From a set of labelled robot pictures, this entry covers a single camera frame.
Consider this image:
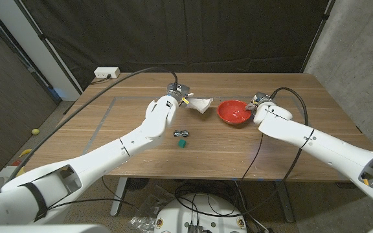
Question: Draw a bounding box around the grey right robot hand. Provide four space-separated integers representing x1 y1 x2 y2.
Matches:
245 92 273 113

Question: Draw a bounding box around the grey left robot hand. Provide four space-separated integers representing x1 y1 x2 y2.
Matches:
166 83 190 104

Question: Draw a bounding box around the white towel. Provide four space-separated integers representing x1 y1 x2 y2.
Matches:
185 96 214 115

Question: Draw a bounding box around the red bowl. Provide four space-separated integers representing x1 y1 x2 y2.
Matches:
216 99 253 126

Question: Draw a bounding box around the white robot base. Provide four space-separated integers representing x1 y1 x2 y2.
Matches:
153 193 248 233

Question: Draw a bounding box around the black backdrop curtain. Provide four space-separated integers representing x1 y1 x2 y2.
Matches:
13 0 332 91

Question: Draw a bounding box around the white power strip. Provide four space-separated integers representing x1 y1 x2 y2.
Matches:
93 66 121 80

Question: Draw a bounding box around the black backdrop stand pole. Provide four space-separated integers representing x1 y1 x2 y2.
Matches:
299 0 336 74
13 0 84 95

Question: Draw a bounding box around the black round floor object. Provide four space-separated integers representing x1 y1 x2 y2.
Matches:
126 177 150 192

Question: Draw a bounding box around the grey table leg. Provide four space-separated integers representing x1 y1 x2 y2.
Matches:
273 181 295 223

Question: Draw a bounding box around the white table leg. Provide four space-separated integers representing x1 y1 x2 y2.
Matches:
109 177 128 217

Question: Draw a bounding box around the clear plastic bag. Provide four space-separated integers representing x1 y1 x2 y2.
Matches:
130 186 174 233

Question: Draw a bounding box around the yellow black tool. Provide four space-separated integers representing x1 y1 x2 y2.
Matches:
13 148 34 177

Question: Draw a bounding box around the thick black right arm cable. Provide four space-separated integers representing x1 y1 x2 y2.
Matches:
173 86 309 218

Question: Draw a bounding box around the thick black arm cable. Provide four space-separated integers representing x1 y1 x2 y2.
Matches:
5 66 179 185
173 86 309 218

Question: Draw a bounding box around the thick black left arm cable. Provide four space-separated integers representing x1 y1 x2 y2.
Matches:
5 66 179 185

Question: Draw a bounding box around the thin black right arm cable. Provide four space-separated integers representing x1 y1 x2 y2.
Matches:
240 131 264 181

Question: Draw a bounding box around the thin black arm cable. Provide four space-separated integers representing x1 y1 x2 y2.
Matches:
45 176 139 211
240 131 264 181

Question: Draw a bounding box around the black power strip cord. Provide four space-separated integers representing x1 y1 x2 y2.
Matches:
89 74 112 86

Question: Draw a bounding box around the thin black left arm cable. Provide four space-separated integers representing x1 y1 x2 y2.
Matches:
45 176 139 211

